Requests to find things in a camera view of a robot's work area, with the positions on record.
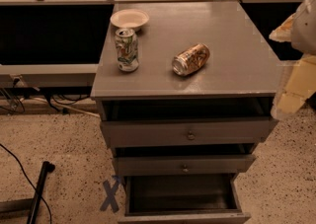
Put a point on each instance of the blue tape cross mark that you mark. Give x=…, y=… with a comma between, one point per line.
x=111, y=191

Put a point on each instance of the black metal stand leg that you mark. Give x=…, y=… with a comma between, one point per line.
x=31, y=205

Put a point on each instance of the grey bottom drawer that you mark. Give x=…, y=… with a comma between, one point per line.
x=192, y=199

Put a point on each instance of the white shallow bowl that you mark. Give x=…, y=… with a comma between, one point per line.
x=130, y=18

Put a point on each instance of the grey drawer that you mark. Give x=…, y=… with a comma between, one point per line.
x=153, y=133
x=182, y=165
x=192, y=199

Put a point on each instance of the grey wooden drawer cabinet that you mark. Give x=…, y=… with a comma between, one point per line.
x=238, y=80

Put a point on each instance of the grey top drawer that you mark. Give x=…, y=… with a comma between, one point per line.
x=153, y=133

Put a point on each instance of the upright white green can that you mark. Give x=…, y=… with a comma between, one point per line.
x=127, y=49

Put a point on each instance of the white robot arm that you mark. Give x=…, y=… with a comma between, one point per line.
x=299, y=28

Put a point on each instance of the grey metal railing frame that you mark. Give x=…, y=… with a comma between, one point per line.
x=54, y=43

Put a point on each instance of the lying gold soda can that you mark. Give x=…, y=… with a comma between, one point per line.
x=191, y=60

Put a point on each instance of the grey middle drawer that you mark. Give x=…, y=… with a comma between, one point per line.
x=182, y=165

